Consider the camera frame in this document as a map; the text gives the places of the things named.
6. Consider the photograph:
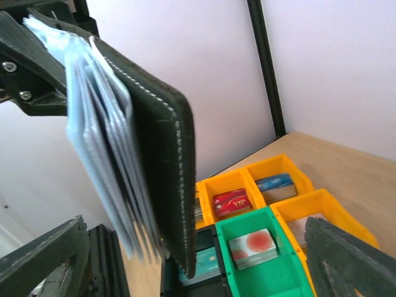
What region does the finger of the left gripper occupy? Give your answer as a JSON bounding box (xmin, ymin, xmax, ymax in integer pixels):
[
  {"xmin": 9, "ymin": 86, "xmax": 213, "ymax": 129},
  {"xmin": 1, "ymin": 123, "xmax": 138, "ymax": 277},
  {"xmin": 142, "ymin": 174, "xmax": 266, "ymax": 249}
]
[{"xmin": 1, "ymin": 11, "xmax": 67, "ymax": 116}]

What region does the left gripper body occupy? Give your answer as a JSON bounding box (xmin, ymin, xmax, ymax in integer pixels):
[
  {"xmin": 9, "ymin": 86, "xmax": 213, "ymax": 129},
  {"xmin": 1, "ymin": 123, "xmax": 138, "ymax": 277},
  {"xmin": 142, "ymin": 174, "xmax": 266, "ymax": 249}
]
[{"xmin": 1, "ymin": 0, "xmax": 99, "ymax": 37}]

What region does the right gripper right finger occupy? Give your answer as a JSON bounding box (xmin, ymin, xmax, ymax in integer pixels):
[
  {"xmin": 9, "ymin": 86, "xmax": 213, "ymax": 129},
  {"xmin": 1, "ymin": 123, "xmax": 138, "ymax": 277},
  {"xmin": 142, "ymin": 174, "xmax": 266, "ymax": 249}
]
[{"xmin": 304, "ymin": 217, "xmax": 395, "ymax": 296}]

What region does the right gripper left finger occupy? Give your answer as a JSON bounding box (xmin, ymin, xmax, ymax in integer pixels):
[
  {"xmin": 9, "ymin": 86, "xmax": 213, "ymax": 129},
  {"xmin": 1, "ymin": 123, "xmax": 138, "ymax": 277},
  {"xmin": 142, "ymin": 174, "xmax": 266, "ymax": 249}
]
[{"xmin": 1, "ymin": 215, "xmax": 90, "ymax": 296}]

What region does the black leather card holder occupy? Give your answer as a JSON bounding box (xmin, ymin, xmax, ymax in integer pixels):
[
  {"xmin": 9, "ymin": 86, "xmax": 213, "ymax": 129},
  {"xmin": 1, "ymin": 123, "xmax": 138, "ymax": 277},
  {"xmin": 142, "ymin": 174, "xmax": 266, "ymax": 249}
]
[{"xmin": 29, "ymin": 9, "xmax": 196, "ymax": 278}]

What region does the white floral card stack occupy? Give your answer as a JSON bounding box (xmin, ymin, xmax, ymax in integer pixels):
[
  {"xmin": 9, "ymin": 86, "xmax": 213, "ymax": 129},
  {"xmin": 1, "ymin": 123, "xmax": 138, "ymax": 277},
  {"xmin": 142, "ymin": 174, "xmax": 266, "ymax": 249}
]
[{"xmin": 287, "ymin": 213, "xmax": 327, "ymax": 248}]

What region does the red circle card stack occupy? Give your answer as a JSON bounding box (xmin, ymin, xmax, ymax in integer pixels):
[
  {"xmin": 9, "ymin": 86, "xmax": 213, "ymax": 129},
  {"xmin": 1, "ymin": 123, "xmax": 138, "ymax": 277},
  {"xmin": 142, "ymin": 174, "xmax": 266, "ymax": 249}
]
[{"xmin": 228, "ymin": 228, "xmax": 278, "ymax": 270}]

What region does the blue VIP card stack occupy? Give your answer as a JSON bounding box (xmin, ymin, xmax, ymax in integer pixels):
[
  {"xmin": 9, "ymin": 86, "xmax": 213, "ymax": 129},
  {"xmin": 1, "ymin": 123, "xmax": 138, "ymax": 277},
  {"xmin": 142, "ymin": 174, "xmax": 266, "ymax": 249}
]
[{"xmin": 255, "ymin": 173, "xmax": 298, "ymax": 204}]

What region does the red VIP card stack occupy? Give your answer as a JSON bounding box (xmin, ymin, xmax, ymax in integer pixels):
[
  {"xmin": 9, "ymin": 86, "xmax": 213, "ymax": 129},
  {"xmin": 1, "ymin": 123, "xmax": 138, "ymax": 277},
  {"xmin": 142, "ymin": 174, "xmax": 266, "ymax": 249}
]
[{"xmin": 213, "ymin": 188, "xmax": 252, "ymax": 217}]

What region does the teal card stack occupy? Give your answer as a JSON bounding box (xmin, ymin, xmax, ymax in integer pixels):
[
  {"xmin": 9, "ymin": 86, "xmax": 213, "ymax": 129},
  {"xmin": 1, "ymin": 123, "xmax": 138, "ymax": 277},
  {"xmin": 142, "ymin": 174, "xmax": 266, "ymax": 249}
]
[{"xmin": 179, "ymin": 247, "xmax": 220, "ymax": 286}]

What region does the black card stack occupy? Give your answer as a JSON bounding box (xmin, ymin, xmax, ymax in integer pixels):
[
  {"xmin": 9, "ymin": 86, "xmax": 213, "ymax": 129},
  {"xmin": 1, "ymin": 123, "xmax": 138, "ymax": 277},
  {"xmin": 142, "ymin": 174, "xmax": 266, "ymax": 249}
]
[{"xmin": 194, "ymin": 198, "xmax": 204, "ymax": 222}]

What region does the green bin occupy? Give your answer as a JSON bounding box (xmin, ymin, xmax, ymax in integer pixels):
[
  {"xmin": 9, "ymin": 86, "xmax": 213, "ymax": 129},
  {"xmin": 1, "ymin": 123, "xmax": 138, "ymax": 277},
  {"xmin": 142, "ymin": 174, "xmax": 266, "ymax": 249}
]
[{"xmin": 215, "ymin": 207, "xmax": 314, "ymax": 296}]

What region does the yellow bin far right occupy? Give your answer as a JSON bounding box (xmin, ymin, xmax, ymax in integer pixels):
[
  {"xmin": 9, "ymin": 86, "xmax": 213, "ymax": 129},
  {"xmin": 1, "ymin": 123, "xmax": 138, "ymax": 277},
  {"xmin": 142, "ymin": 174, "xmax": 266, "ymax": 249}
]
[{"xmin": 269, "ymin": 187, "xmax": 380, "ymax": 297}]

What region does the yellow bin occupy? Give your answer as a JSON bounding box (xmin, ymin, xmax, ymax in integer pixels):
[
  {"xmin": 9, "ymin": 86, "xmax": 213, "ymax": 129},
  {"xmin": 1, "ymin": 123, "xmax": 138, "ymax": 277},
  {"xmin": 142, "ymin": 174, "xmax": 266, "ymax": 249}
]
[
  {"xmin": 196, "ymin": 169, "xmax": 266, "ymax": 229},
  {"xmin": 245, "ymin": 154, "xmax": 314, "ymax": 205},
  {"xmin": 269, "ymin": 187, "xmax": 380, "ymax": 297}
]

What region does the yellow bin far left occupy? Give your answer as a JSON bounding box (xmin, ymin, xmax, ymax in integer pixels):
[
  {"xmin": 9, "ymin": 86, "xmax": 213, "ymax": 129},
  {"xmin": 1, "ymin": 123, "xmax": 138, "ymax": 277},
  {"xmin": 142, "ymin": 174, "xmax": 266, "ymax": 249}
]
[{"xmin": 245, "ymin": 154, "xmax": 314, "ymax": 205}]

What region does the black bin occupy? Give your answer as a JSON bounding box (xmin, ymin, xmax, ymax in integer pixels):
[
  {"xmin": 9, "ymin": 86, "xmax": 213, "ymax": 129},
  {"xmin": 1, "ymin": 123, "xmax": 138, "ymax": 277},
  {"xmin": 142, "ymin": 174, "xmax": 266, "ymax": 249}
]
[{"xmin": 160, "ymin": 225, "xmax": 232, "ymax": 297}]

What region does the yellow bin near left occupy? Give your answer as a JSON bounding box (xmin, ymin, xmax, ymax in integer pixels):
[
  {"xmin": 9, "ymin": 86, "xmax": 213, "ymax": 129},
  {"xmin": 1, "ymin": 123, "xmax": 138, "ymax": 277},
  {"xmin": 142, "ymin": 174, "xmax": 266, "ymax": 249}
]
[{"xmin": 196, "ymin": 169, "xmax": 266, "ymax": 229}]

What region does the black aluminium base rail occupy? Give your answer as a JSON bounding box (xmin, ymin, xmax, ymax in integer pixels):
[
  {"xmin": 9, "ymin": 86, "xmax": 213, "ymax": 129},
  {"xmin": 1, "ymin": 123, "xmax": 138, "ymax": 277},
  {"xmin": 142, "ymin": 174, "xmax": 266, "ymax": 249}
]
[{"xmin": 86, "ymin": 225, "xmax": 130, "ymax": 296}]

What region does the left black frame post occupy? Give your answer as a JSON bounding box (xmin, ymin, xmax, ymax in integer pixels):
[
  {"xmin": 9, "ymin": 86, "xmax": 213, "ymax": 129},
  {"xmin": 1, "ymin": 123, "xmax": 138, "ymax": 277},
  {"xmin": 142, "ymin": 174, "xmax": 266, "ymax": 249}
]
[{"xmin": 247, "ymin": 0, "xmax": 287, "ymax": 139}]

